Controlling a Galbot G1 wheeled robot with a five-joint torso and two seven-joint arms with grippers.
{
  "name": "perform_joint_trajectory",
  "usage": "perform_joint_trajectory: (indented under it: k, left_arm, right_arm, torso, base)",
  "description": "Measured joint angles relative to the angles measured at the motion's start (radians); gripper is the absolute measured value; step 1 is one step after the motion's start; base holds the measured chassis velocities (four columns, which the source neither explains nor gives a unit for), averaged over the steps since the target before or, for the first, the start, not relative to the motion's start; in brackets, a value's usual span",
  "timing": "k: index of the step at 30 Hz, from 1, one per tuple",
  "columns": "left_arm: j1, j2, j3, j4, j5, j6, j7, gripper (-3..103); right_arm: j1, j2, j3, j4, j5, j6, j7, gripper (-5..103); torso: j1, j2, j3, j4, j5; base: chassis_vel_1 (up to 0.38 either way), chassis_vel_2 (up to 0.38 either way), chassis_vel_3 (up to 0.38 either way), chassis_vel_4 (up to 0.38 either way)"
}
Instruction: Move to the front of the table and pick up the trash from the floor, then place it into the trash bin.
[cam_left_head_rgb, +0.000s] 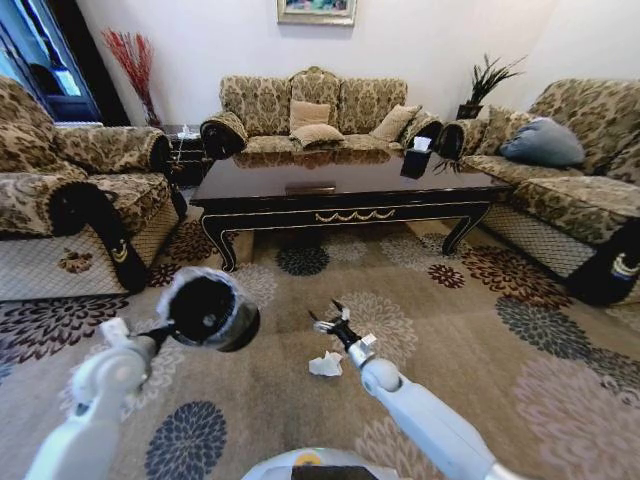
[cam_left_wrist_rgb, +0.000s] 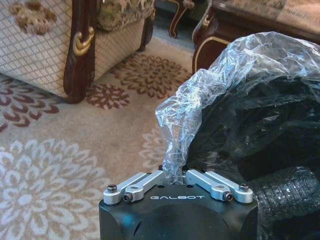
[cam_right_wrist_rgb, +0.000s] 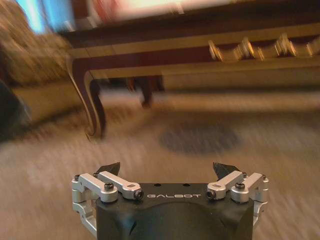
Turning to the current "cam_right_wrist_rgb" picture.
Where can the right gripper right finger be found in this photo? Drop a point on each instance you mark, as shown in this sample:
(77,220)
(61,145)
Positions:
(240,186)

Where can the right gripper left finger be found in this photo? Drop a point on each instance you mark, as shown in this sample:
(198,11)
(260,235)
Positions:
(100,183)

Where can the brown patterned sofa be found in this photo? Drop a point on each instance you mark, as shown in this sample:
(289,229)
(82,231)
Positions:
(30,75)

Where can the dark wooden gold-trimmed table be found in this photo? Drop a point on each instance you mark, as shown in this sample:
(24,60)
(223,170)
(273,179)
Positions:
(190,62)

